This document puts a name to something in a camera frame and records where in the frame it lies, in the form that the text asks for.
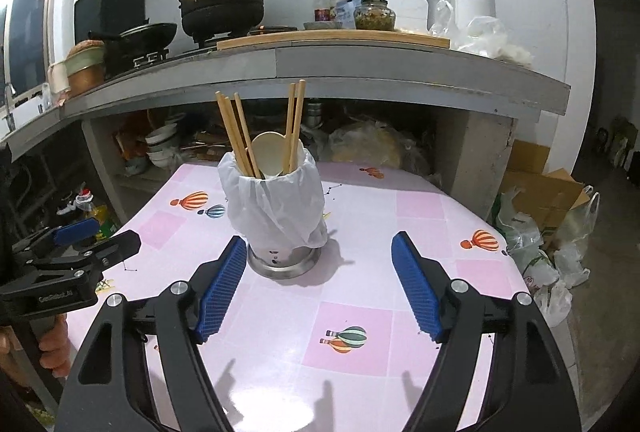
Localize small grey dish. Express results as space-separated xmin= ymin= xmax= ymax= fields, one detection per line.
xmin=304 ymin=20 xmax=343 ymax=30

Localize person left hand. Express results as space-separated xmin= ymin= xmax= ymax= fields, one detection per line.
xmin=0 ymin=313 xmax=74 ymax=379

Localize gas stove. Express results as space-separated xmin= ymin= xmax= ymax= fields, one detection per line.
xmin=125 ymin=26 xmax=298 ymax=69

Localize glass pickle jar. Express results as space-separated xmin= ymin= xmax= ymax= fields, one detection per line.
xmin=354 ymin=0 xmax=396 ymax=31

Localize black box appliance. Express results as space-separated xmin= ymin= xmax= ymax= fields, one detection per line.
xmin=74 ymin=0 xmax=146 ymax=42

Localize clear plastic bags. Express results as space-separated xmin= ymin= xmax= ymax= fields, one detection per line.
xmin=428 ymin=0 xmax=534 ymax=69

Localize black frying pan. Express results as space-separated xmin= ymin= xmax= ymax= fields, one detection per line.
xmin=88 ymin=22 xmax=178 ymax=57

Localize wooden cutting board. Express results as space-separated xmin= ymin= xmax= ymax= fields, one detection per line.
xmin=216 ymin=29 xmax=450 ymax=51

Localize wooden chopstick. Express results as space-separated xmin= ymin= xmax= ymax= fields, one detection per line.
xmin=224 ymin=96 xmax=254 ymax=178
xmin=216 ymin=91 xmax=253 ymax=176
xmin=282 ymin=83 xmax=296 ymax=174
xmin=288 ymin=79 xmax=306 ymax=172
xmin=234 ymin=93 xmax=262 ymax=179

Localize stacked white bowls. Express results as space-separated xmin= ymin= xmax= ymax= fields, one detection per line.
xmin=144 ymin=123 xmax=179 ymax=169

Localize cooking oil bottle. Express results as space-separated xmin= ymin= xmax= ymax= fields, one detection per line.
xmin=75 ymin=188 xmax=117 ymax=240

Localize cardboard box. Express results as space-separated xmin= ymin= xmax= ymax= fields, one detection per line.
xmin=499 ymin=140 xmax=589 ymax=234

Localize steel utensil holder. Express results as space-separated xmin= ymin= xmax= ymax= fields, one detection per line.
xmin=247 ymin=235 xmax=322 ymax=280

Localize dark sauce bottle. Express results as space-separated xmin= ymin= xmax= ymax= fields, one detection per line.
xmin=314 ymin=0 xmax=331 ymax=22

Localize white plastic bag cover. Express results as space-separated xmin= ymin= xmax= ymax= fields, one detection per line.
xmin=217 ymin=147 xmax=329 ymax=250

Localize brown clay pot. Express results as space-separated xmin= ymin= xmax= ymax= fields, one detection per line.
xmin=64 ymin=40 xmax=105 ymax=96

